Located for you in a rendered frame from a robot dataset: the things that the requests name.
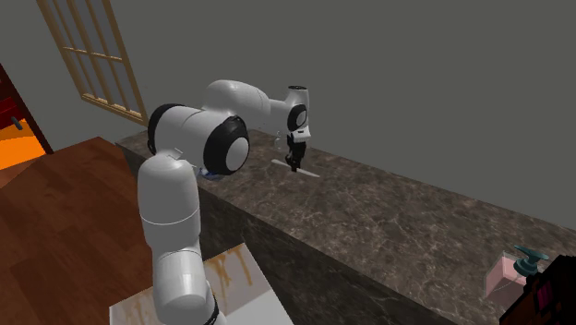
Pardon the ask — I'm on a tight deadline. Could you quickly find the white flat knife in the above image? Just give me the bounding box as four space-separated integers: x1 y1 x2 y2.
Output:
270 159 321 178

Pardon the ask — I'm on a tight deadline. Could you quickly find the blue small object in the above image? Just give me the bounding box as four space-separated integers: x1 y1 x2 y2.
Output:
199 166 224 182

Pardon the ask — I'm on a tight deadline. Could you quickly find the white rust-stained robot stand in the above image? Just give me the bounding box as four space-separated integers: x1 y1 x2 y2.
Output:
109 243 294 325

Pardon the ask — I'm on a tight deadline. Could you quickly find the wooden framed window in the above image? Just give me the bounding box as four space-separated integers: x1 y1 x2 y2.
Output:
35 0 150 127

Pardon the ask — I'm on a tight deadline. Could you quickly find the pink soap dispenser teal pump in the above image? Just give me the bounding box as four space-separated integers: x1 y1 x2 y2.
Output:
483 245 551 312

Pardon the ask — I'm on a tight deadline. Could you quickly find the dark red door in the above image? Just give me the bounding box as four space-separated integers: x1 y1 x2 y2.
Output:
0 63 55 156

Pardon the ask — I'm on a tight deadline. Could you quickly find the black and red object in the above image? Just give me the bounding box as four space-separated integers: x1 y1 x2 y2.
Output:
498 253 576 325

